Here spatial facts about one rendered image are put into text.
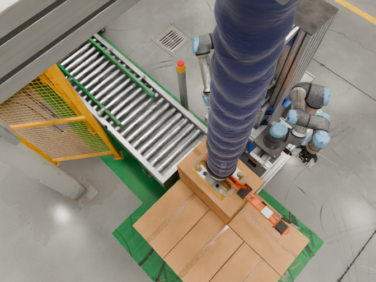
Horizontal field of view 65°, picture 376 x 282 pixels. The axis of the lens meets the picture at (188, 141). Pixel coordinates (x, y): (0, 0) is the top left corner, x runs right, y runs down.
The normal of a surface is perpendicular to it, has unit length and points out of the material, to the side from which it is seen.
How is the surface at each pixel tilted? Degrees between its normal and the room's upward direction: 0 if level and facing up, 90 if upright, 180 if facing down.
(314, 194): 0
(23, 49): 90
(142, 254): 0
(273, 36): 78
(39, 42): 90
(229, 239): 0
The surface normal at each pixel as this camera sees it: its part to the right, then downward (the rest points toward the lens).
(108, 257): -0.04, -0.38
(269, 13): 0.19, 0.96
